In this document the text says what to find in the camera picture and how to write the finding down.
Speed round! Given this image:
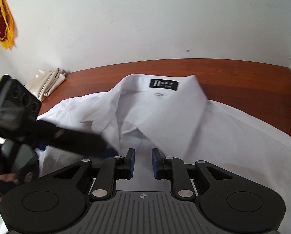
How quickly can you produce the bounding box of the folded beige satin cloth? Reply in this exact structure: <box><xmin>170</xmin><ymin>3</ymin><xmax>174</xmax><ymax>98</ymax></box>
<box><xmin>25</xmin><ymin>67</ymin><xmax>68</xmax><ymax>103</ymax></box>

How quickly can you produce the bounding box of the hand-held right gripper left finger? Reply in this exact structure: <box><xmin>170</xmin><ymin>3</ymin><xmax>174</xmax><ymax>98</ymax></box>
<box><xmin>54</xmin><ymin>148</ymin><xmax>136</xmax><ymax>201</ymax></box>

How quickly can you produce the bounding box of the white collared shirt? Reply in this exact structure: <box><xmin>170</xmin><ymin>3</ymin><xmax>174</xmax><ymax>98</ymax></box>
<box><xmin>0</xmin><ymin>74</ymin><xmax>291</xmax><ymax>234</ymax></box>

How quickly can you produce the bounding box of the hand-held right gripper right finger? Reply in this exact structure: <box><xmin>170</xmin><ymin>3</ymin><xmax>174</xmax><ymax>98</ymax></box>
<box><xmin>151</xmin><ymin>148</ymin><xmax>236</xmax><ymax>201</ymax></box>

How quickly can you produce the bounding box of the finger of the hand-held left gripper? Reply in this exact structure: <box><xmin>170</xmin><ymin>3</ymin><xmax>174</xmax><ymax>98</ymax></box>
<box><xmin>30</xmin><ymin>120</ymin><xmax>109</xmax><ymax>157</ymax></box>

